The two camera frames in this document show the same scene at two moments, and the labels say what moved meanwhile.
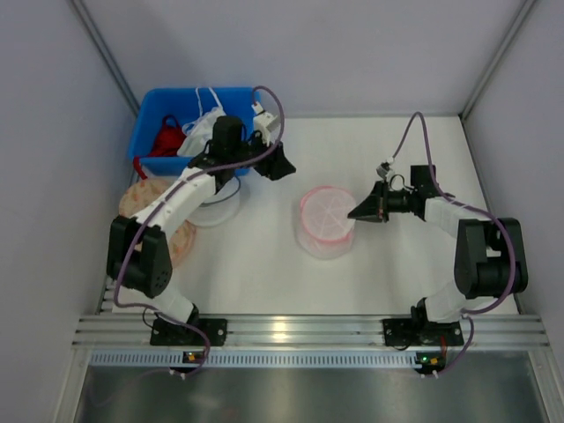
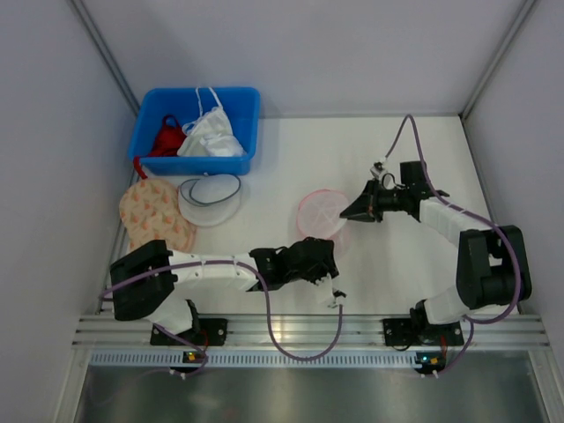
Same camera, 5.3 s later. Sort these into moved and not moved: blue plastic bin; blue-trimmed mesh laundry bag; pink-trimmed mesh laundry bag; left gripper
Moved: left gripper
Not moved: pink-trimmed mesh laundry bag; blue plastic bin; blue-trimmed mesh laundry bag
